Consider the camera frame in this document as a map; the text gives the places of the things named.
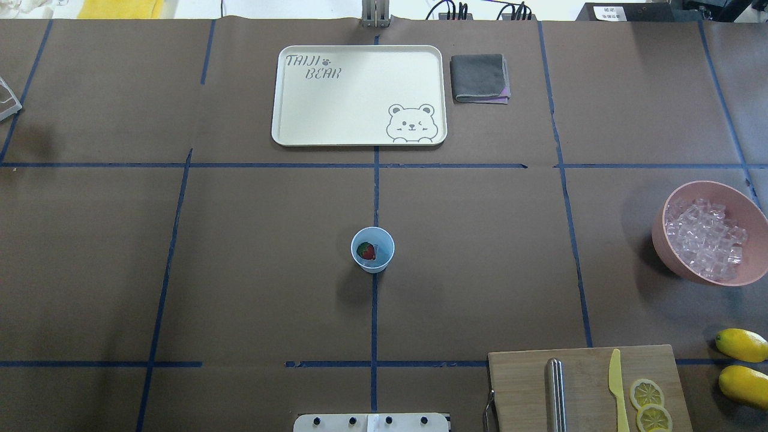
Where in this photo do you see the grey folded cloth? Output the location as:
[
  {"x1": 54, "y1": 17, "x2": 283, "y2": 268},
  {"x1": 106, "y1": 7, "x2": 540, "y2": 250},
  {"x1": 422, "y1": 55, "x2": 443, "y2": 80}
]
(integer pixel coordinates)
[{"x1": 450, "y1": 53, "x2": 511, "y2": 104}]

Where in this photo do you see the lemon slice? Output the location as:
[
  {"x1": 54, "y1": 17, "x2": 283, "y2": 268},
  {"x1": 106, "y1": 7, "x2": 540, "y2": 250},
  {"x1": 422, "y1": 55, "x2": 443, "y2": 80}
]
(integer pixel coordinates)
[
  {"x1": 629, "y1": 378, "x2": 665, "y2": 411},
  {"x1": 635, "y1": 404, "x2": 674, "y2": 431}
]

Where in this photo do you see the lower yellow lemon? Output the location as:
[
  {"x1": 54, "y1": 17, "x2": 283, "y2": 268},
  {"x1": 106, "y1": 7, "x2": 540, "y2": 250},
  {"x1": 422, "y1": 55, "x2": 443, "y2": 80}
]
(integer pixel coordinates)
[{"x1": 718, "y1": 365, "x2": 767, "y2": 411}]

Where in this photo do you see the yellow lemon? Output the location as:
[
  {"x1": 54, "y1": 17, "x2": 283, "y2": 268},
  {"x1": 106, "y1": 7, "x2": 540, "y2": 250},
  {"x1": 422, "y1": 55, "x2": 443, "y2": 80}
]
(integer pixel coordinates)
[
  {"x1": 718, "y1": 365, "x2": 767, "y2": 411},
  {"x1": 714, "y1": 328, "x2": 767, "y2": 363}
]

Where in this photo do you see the upper yellow lemon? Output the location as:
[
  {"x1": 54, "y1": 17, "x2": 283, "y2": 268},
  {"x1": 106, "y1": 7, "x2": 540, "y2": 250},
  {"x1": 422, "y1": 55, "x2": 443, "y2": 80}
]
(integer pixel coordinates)
[{"x1": 714, "y1": 328, "x2": 767, "y2": 363}]

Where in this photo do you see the steel cylinder black tip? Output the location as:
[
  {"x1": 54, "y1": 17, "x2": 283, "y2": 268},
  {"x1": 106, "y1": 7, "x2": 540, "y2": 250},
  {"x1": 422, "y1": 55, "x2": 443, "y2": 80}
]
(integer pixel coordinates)
[{"x1": 545, "y1": 358, "x2": 567, "y2": 431}]

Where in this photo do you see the red strawberry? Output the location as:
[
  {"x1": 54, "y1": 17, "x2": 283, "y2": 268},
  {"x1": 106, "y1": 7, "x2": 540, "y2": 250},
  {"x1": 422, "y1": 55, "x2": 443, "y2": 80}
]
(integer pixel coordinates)
[{"x1": 355, "y1": 242, "x2": 377, "y2": 262}]

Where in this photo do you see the clear ice cubes pile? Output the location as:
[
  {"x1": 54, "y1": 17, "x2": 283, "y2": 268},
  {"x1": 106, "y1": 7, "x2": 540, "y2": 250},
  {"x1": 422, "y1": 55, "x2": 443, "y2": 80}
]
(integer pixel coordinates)
[{"x1": 664, "y1": 197, "x2": 749, "y2": 282}]

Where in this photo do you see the white wire cup rack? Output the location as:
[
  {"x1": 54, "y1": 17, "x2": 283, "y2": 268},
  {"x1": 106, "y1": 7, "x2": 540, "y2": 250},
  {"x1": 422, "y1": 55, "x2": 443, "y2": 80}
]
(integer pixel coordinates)
[{"x1": 0, "y1": 77, "x2": 23, "y2": 121}]

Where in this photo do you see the black box with label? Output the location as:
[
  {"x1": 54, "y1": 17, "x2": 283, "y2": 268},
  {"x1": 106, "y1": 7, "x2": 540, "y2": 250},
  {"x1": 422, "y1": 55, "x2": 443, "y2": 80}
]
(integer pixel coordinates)
[{"x1": 576, "y1": 2, "x2": 703, "y2": 22}]

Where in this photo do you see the aluminium frame post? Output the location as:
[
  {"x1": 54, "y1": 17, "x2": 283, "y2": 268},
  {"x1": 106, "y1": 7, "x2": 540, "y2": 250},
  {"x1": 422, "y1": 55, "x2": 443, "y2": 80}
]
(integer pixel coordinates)
[{"x1": 361, "y1": 0, "x2": 391, "y2": 28}]

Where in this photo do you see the cream bear serving tray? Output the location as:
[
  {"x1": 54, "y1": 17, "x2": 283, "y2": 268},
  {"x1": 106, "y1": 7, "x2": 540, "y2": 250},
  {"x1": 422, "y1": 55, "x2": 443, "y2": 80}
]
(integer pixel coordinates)
[{"x1": 271, "y1": 46, "x2": 448, "y2": 147}]

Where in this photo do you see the pink bowl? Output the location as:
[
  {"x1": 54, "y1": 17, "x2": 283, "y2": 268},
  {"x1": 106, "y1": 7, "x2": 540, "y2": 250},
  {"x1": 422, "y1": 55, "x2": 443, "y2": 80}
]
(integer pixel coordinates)
[{"x1": 651, "y1": 180, "x2": 767, "y2": 287}]

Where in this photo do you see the light blue plastic cup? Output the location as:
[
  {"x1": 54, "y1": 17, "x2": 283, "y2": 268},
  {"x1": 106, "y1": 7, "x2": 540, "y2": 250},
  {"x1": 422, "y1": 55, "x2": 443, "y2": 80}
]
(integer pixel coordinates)
[{"x1": 349, "y1": 226, "x2": 395, "y2": 274}]

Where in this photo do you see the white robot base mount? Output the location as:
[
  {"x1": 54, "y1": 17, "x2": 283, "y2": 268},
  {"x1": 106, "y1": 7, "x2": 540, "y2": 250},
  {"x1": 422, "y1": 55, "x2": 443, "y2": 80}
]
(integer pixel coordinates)
[{"x1": 293, "y1": 412, "x2": 452, "y2": 431}]

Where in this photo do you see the yellow cloth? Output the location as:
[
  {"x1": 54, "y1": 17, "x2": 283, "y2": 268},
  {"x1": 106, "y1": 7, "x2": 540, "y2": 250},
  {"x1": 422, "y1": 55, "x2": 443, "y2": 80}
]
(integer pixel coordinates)
[{"x1": 77, "y1": 0, "x2": 164, "y2": 20}]

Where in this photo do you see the yellow plastic knife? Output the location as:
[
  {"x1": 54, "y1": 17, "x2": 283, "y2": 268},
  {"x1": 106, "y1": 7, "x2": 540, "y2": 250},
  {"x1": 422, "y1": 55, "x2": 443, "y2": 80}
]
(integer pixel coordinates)
[{"x1": 607, "y1": 348, "x2": 630, "y2": 432}]

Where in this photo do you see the wooden cutting board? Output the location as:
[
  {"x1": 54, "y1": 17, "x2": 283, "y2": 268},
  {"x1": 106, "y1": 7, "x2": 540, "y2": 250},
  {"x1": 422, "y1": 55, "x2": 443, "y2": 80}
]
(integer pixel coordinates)
[{"x1": 488, "y1": 344, "x2": 693, "y2": 431}]

